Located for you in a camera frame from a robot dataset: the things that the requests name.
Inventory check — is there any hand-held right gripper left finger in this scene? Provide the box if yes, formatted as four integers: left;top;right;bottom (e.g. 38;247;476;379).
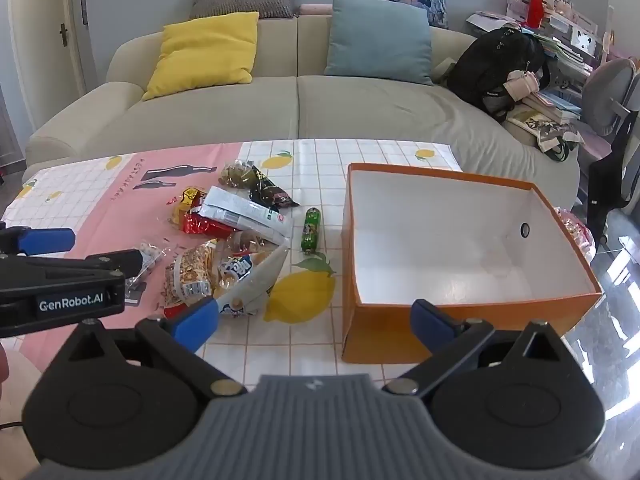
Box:
64;296;247;396

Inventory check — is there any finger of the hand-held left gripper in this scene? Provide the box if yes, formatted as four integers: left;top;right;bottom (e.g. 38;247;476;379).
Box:
0;227;76;257
0;248;145;291

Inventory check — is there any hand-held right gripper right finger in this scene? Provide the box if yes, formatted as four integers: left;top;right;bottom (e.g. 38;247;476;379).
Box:
383;298;567;396

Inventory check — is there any clear candy packet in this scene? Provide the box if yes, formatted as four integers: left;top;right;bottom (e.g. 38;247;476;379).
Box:
124;242;166;291

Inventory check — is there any clear bag of peanuts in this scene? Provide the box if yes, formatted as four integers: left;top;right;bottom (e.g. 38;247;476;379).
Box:
159;239;226;311

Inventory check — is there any blue white snack bag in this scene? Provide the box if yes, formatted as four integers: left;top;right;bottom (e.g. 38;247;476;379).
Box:
214;244;290;319

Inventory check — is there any orange cardboard box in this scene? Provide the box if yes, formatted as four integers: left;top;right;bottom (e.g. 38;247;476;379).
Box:
341;162;604;365

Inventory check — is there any red snack packet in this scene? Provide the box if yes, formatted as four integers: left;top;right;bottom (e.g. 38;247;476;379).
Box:
181;212;234;240

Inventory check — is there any gold snack packet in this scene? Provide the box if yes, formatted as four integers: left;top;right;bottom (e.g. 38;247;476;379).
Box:
169;186;209;226

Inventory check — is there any clear bag of brown pastry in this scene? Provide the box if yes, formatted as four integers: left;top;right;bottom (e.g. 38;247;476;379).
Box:
227;229;274;256

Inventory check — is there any white snack packet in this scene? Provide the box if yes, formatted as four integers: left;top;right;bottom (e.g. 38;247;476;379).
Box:
199;185;294;244

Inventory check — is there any clear bag of green snacks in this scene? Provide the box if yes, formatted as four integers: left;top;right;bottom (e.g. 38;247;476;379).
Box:
220;159;257;189

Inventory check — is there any green sausage packet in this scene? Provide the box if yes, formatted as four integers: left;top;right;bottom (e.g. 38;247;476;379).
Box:
300;207;321;254

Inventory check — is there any black snack packet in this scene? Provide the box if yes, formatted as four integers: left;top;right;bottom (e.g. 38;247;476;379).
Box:
248;165;300;210

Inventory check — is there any pink snack bag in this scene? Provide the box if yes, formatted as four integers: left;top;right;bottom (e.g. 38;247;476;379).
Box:
555;207;596;261

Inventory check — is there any printed pink white tablecloth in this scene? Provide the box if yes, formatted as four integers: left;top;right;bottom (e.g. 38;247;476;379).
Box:
0;141;464;397

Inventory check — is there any white door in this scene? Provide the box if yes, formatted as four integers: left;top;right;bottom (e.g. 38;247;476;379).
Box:
7;0;89;111

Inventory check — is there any yellow cushion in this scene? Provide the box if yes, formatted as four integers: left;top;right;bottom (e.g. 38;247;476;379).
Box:
141;11;260;102

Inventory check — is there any printed tote bag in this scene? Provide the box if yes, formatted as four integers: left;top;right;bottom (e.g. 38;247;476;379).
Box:
502;107;581;164

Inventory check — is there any beige sofa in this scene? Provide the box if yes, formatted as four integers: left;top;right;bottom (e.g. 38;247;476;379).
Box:
22;12;581;211

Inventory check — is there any stack of books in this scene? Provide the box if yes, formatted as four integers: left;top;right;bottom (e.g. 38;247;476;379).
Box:
520;87;584;124

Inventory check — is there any beige pouch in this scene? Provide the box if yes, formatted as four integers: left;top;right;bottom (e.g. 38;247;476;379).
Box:
504;69;541;101

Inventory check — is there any black backpack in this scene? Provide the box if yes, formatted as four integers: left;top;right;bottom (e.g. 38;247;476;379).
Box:
446;27;551;121

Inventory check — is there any teal cushion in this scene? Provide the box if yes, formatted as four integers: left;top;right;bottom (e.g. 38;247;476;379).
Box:
324;0;435;87

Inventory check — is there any grey checked cushion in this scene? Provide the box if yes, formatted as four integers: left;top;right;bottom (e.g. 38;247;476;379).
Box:
189;0;297;21

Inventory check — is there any grey office chair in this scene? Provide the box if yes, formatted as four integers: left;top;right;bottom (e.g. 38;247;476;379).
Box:
580;57;640;151

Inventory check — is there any white papers stack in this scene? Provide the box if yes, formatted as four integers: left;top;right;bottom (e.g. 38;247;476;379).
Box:
466;9;521;36

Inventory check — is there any cluttered shelf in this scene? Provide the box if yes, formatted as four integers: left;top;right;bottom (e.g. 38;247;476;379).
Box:
465;0;617;77

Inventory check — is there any red paper bag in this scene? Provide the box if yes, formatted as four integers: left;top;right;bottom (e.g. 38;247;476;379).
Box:
524;0;546;29

